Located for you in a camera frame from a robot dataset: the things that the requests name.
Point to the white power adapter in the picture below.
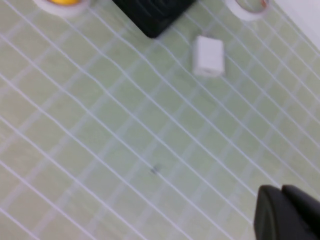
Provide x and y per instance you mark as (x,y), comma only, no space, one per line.
(208,56)

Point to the white tape roll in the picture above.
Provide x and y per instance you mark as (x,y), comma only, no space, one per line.
(246,16)
(62,12)

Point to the black plastic drip tray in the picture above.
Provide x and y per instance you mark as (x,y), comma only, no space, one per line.
(155,22)

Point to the green grid tablecloth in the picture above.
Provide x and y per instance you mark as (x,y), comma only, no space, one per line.
(125,125)

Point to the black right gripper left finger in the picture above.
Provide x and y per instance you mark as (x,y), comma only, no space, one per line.
(271,217)

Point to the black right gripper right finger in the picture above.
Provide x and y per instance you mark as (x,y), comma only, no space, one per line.
(305,220)

